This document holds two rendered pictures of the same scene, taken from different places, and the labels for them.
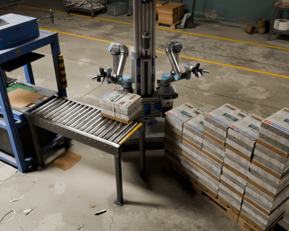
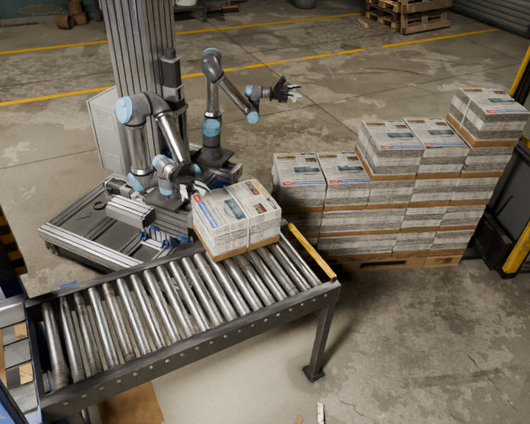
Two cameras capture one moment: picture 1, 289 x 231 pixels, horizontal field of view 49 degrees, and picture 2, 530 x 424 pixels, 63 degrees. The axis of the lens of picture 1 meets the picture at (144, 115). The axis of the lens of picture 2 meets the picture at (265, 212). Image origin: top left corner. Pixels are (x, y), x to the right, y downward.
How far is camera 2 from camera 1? 2.75 m
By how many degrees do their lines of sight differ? 49
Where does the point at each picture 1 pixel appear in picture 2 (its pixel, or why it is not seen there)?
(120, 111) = (265, 225)
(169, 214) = (373, 323)
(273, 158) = (496, 155)
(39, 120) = (117, 381)
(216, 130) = (401, 162)
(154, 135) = not seen: hidden behind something
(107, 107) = (230, 235)
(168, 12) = not seen: outside the picture
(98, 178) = (231, 377)
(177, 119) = (313, 184)
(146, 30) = (163, 44)
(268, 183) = (480, 190)
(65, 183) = not seen: outside the picture
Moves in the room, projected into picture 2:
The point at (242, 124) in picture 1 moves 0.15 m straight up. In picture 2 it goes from (426, 136) to (433, 114)
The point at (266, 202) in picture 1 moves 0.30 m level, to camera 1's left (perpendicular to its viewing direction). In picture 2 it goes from (474, 214) to (465, 239)
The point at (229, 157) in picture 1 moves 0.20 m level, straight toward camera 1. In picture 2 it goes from (421, 190) to (447, 206)
